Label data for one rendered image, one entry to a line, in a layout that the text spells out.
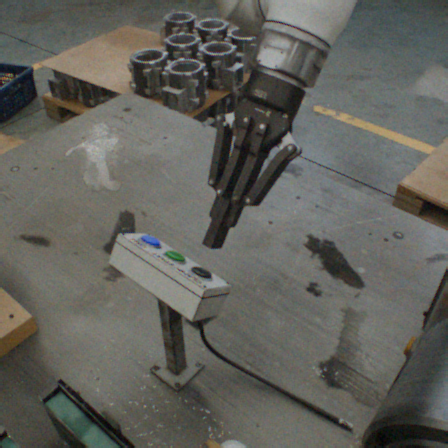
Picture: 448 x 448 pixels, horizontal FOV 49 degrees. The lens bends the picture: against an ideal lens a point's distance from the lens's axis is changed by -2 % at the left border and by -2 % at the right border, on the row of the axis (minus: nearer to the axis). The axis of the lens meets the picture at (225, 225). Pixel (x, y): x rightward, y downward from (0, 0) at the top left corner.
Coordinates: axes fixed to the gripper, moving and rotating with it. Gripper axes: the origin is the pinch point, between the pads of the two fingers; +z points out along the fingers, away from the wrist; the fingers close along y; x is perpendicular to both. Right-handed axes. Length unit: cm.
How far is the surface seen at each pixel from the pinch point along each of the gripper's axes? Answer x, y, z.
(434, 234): 65, 17, -7
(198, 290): -3.5, 2.6, 8.5
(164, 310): 2.3, -4.7, 16.7
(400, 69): 323, -88, -94
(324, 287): 40.7, 5.5, 11.2
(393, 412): -5.8, 30.3, 7.3
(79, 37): 231, -325, -27
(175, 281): -3.5, -1.1, 9.2
